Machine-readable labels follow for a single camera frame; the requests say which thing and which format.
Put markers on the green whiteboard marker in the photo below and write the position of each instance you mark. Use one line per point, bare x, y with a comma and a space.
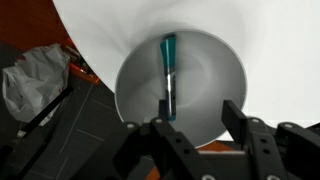
169, 56

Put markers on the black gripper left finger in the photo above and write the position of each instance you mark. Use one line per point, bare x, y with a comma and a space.
163, 153

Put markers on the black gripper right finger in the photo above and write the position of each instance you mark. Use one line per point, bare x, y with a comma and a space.
283, 153

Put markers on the grey bowl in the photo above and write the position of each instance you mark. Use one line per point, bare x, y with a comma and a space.
206, 83

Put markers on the white plastic bag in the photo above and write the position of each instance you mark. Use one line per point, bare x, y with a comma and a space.
33, 76

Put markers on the black metal bar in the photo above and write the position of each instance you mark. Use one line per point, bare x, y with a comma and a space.
46, 111

